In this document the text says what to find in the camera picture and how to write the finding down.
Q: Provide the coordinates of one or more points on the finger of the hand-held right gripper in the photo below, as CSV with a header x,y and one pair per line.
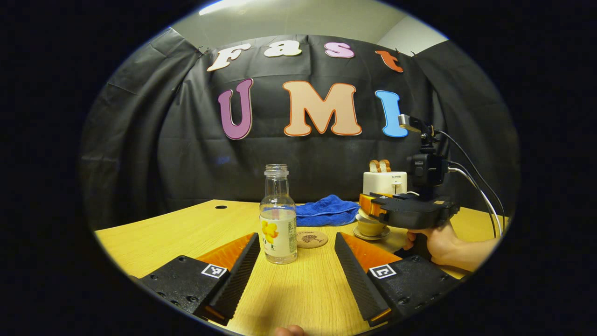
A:
x,y
368,202

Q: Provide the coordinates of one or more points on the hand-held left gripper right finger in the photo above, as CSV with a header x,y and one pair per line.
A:
x,y
357,280

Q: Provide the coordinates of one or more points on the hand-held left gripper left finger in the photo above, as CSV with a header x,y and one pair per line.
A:
x,y
238,280

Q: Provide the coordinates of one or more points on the cream ceramic teacup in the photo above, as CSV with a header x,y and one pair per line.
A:
x,y
371,228

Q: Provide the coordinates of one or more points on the round cork coaster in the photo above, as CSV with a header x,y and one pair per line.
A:
x,y
312,239

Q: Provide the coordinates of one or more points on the clear glass water bottle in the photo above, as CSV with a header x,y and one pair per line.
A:
x,y
278,210

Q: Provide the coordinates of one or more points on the cream teacup saucer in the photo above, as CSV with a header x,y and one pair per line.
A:
x,y
373,237

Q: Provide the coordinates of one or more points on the cream toaster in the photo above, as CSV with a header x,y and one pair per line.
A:
x,y
382,183

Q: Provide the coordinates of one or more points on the toast slice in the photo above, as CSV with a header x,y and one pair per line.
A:
x,y
374,166
385,165

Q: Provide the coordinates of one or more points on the blue towel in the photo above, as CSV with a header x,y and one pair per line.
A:
x,y
326,211

